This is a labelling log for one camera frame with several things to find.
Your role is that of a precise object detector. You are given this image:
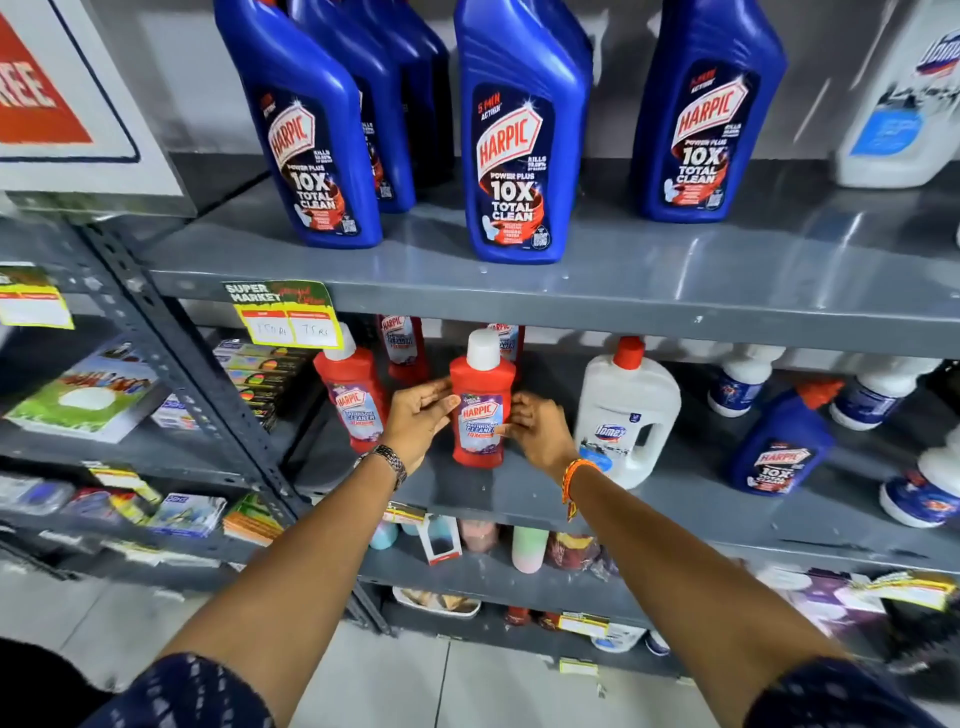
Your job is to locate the pastel green bottle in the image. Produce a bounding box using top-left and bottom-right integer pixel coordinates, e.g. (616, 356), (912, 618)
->
(511, 525), (551, 576)

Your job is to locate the purple and white packet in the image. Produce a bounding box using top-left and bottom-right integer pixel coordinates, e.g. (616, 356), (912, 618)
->
(756, 565), (888, 640)

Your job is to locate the blue plastic wrapped packet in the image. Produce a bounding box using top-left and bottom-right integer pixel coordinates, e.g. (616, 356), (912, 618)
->
(0, 473), (77, 518)

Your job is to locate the silver metal wristwatch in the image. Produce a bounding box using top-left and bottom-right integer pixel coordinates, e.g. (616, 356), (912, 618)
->
(372, 444), (409, 491)

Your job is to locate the white tray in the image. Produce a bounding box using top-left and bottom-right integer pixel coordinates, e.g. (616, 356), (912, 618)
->
(391, 586), (482, 619)

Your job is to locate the pastel pink bottle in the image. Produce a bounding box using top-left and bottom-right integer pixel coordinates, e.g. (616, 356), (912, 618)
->
(459, 518), (501, 555)

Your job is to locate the person's right forearm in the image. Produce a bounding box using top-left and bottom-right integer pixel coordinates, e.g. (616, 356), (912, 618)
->
(567, 463), (853, 726)

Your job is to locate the blue and white small packet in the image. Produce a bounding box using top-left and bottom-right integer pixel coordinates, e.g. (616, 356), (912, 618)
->
(151, 394), (201, 431)

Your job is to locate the blue and white flat packet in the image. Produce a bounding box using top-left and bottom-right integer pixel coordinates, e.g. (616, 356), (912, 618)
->
(145, 492), (228, 539)

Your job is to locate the grey metal shelf unit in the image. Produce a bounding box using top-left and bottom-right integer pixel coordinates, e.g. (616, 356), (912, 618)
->
(75, 153), (960, 680)
(0, 213), (305, 597)

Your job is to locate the stack of green orange packets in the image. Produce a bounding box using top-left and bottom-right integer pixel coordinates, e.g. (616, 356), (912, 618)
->
(222, 493), (286, 548)

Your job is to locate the large blue toilet cleaner bottle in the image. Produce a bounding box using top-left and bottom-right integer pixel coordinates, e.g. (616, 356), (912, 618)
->
(358, 0), (456, 189)
(453, 0), (594, 266)
(288, 0), (417, 215)
(213, 0), (384, 250)
(630, 0), (789, 225)

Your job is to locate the green and white flat packet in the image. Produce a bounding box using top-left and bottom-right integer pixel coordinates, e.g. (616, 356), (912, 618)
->
(3, 340), (164, 445)

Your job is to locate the large white cleaner bottle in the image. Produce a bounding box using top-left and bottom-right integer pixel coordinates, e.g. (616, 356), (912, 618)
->
(834, 0), (960, 190)

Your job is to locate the small white bottle blue label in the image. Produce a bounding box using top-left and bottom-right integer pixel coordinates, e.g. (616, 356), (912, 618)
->
(828, 356), (943, 432)
(879, 426), (960, 530)
(707, 344), (787, 419)

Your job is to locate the white sign with red panel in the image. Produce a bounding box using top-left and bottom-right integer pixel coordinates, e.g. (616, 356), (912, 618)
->
(0, 0), (198, 219)

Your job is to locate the person's right hand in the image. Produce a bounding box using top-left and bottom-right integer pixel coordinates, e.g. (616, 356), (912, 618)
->
(496, 390), (580, 482)

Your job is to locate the small blue bottle red cap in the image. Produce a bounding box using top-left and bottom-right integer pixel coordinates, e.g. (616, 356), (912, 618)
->
(726, 378), (846, 497)

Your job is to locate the stack of colourful small boxes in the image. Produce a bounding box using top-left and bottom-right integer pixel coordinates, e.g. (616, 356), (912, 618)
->
(213, 338), (318, 433)

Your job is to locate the white boxed pastel bottle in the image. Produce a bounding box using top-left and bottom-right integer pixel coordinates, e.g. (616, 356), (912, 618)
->
(415, 513), (464, 567)

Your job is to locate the orange thread bracelet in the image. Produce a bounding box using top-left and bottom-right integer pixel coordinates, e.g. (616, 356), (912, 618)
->
(561, 458), (603, 522)

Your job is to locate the red plastic wrapped packet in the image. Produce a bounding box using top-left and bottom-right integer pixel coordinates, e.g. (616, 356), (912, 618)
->
(60, 486), (153, 527)

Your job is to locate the dark blue patterned shirt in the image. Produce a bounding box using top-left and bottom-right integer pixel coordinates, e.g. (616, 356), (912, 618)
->
(0, 637), (948, 728)

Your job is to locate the person's left forearm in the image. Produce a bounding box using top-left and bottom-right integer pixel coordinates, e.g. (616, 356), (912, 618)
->
(159, 453), (407, 711)

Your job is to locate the white plastic container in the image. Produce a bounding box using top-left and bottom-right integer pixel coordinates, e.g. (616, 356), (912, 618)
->
(591, 621), (648, 654)

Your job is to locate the dark red plastic packet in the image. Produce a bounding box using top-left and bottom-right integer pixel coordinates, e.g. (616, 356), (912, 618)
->
(545, 531), (603, 573)

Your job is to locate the person's left hand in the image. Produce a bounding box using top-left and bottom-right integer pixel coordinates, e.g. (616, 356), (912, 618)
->
(381, 378), (462, 475)

